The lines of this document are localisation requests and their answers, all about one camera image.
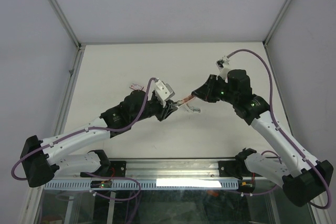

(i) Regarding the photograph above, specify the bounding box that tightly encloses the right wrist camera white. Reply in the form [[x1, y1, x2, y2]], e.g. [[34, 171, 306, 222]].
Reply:
[[216, 56, 231, 80]]

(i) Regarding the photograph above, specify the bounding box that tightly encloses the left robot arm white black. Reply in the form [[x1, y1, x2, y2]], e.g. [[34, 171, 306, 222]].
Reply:
[[19, 89, 177, 188]]

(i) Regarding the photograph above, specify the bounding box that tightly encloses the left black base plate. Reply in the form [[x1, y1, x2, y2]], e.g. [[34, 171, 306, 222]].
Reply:
[[91, 160, 127, 177]]

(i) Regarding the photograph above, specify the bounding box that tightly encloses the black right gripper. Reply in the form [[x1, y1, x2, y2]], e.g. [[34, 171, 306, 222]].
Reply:
[[193, 74, 238, 104]]

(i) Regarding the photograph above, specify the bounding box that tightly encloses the white slotted cable duct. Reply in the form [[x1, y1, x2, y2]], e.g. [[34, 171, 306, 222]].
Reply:
[[44, 178, 238, 191]]

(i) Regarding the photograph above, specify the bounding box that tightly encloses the red white staple box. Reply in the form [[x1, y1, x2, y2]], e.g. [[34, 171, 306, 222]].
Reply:
[[129, 83, 144, 91]]

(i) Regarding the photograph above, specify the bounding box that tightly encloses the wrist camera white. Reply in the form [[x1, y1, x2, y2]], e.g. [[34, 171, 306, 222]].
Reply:
[[154, 79, 175, 107], [216, 56, 231, 80]]

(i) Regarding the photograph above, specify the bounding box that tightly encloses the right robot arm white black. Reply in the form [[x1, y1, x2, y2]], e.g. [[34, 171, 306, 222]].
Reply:
[[192, 69, 333, 209]]

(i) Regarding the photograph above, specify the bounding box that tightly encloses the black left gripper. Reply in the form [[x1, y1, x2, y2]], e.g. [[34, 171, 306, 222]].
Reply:
[[131, 89, 176, 123]]

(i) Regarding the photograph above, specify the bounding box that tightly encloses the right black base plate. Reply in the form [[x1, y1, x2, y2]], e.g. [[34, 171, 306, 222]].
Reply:
[[218, 160, 244, 180]]

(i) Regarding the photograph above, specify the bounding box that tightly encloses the aluminium mounting rail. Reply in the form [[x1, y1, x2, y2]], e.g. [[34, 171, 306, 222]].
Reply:
[[51, 157, 256, 179]]

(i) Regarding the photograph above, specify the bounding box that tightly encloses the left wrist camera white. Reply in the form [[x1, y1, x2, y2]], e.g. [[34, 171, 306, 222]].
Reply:
[[154, 79, 175, 107]]

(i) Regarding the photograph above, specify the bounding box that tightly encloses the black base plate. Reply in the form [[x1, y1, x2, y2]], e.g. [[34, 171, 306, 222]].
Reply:
[[91, 160, 127, 177], [218, 160, 244, 180]]

